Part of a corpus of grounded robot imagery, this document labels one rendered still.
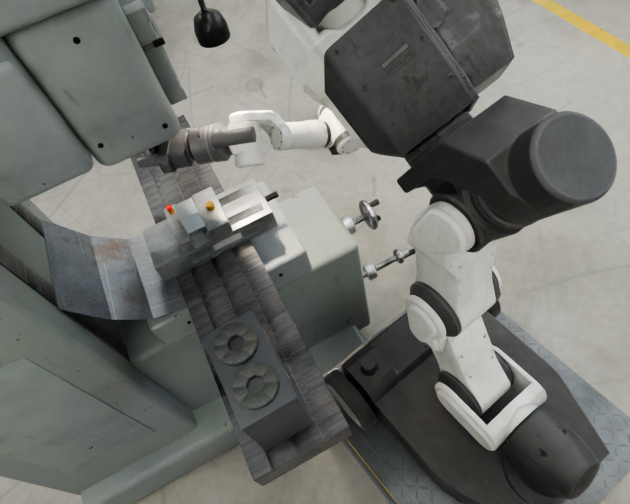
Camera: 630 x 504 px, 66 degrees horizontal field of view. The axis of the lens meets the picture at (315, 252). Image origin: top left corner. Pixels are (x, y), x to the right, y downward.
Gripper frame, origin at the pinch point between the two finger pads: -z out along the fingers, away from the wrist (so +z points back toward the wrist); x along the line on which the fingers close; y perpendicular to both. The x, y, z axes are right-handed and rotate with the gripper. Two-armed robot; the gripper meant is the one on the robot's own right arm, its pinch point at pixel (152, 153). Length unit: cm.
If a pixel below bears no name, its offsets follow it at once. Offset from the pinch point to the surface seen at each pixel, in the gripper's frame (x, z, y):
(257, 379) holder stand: 52, 24, 14
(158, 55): -3.0, 11.3, -22.1
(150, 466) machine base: 49, -42, 103
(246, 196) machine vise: -5.6, 14.9, 25.9
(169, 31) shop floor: -275, -92, 123
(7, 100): 17.1, -8.0, -31.0
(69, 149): 15.8, -5.5, -17.9
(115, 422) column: 43, -37, 67
